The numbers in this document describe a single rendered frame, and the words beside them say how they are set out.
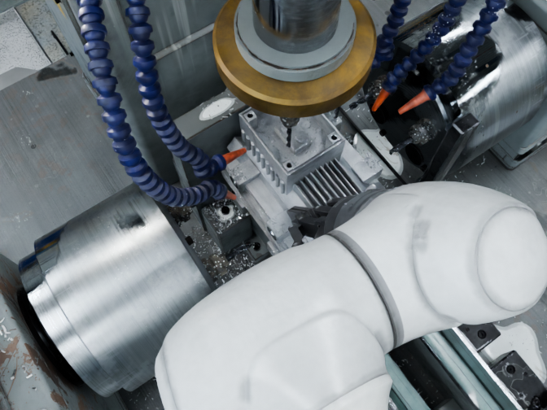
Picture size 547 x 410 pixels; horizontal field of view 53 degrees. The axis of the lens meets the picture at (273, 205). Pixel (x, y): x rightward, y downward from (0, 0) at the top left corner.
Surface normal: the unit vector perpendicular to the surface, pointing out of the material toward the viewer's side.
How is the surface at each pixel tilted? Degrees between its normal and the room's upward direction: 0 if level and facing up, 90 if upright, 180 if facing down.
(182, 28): 90
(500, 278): 33
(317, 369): 6
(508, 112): 62
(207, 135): 90
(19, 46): 0
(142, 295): 28
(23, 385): 0
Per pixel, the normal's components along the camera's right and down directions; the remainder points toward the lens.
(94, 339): 0.33, 0.13
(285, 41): -0.25, 0.90
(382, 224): -0.45, -0.69
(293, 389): -0.08, -0.25
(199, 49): 0.57, 0.76
